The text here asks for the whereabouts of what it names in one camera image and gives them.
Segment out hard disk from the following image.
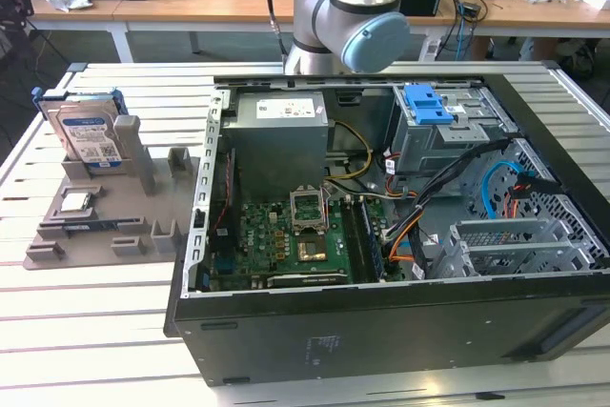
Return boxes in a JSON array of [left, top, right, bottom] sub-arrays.
[[31, 86, 128, 175]]

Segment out silver disk bay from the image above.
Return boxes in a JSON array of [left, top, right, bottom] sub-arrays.
[[450, 218, 571, 249], [436, 240, 597, 279]]

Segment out wooden desk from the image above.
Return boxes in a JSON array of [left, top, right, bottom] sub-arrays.
[[26, 0, 296, 63], [404, 0, 610, 63]]

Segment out silver CPU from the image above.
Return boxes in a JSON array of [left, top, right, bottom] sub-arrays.
[[59, 192, 92, 214]]

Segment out grey parts rack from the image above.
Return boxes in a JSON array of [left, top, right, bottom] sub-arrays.
[[23, 113, 201, 271]]

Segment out blue RAM stick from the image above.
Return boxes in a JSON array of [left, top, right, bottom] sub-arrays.
[[61, 220, 123, 233]]

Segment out grey power supply unit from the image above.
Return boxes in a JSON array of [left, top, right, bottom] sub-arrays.
[[222, 92, 330, 189]]

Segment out green motherboard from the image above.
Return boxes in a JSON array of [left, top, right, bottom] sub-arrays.
[[209, 199, 388, 292]]

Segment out thin metal locking lever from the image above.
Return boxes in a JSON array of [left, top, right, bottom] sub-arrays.
[[321, 186, 332, 232]]

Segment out gold CPU socket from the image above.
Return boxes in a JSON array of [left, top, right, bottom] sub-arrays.
[[295, 234, 331, 265]]

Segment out black graphics card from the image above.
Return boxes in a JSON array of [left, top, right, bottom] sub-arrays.
[[265, 272, 349, 290]]

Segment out black RAM slot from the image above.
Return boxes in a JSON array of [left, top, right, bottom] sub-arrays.
[[341, 200, 374, 284]]

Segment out blue plastic drive latch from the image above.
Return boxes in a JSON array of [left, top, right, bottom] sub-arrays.
[[402, 85, 454, 126]]

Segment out installed RAM stick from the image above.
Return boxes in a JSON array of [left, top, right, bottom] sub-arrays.
[[360, 200, 386, 282]]

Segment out silver drive cage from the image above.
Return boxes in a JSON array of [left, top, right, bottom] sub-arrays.
[[388, 85, 519, 174]]

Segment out black open PC case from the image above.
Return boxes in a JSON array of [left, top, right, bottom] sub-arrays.
[[163, 59, 610, 387]]

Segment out black power connector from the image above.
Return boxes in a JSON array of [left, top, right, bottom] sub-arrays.
[[508, 171, 559, 196]]

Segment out metal socket cover frame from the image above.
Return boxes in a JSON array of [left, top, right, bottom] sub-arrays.
[[289, 187, 331, 234]]

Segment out yellow wires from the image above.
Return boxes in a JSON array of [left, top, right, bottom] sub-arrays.
[[328, 120, 374, 182]]

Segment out black desk cables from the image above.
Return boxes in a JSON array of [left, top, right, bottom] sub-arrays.
[[440, 0, 490, 61]]

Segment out orange wire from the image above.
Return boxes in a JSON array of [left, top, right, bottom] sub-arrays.
[[388, 223, 430, 264]]

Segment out black cable bundle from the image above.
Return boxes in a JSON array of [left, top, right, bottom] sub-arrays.
[[380, 139, 511, 242]]

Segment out blue wire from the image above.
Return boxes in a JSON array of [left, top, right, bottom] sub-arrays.
[[481, 158, 525, 222]]

